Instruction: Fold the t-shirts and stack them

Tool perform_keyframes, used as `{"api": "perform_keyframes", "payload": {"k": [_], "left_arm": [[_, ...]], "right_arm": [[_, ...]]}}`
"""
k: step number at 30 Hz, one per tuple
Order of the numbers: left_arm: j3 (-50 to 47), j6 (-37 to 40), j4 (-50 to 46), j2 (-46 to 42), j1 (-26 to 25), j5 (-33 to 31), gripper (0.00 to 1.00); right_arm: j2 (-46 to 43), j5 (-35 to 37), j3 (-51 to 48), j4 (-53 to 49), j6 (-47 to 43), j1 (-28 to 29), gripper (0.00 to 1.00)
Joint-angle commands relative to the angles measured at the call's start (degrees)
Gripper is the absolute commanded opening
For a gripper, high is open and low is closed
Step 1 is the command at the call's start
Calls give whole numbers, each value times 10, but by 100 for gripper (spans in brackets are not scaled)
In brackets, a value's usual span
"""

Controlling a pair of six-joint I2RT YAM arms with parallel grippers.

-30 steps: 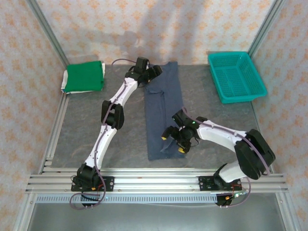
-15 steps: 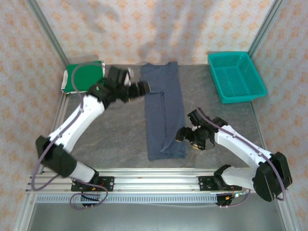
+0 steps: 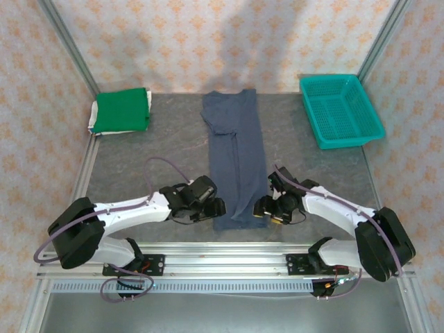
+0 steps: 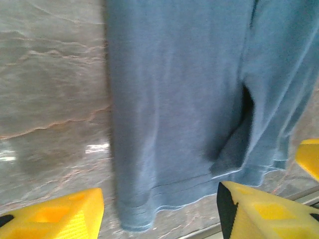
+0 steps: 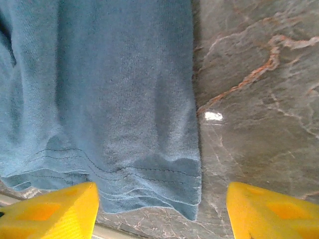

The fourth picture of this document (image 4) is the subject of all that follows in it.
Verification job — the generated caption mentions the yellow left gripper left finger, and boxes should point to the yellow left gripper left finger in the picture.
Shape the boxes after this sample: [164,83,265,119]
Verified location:
[0,188,105,239]

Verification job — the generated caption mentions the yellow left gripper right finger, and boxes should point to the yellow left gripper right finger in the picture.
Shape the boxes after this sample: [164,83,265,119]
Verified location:
[216,181,319,239]

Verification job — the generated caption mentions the blue t-shirt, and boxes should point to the blue t-shirt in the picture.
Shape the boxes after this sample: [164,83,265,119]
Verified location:
[103,0,319,231]

